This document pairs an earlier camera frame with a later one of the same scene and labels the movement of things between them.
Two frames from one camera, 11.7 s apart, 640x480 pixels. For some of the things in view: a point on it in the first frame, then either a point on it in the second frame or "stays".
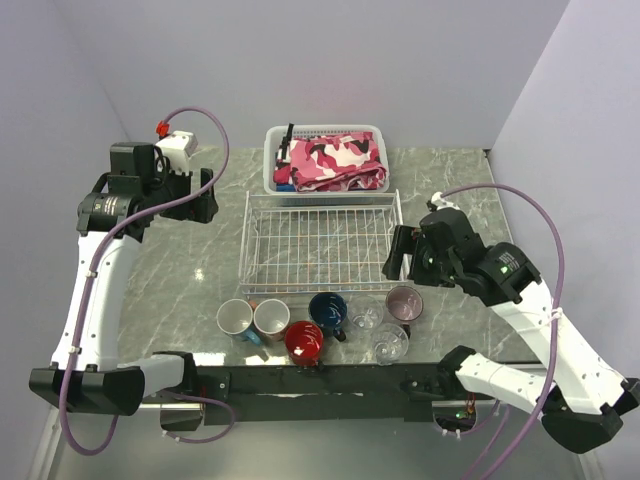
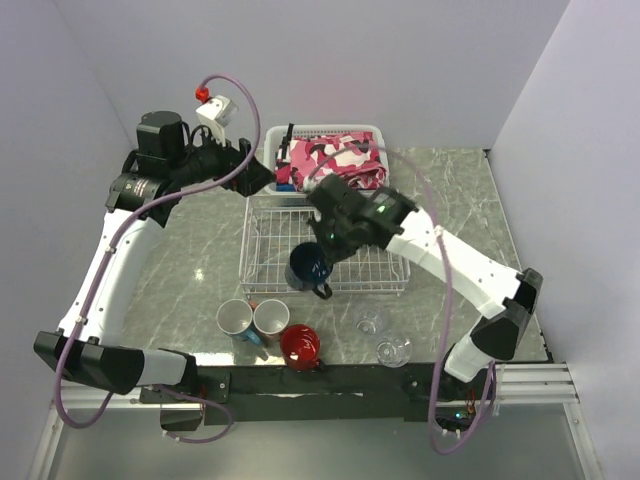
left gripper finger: [205, 204] to [255, 176]
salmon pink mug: [271, 318] stays
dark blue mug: [328, 310] to [308, 268]
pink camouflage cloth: [332, 162] stays
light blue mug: [234, 317] stays
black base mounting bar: [315, 393] stays
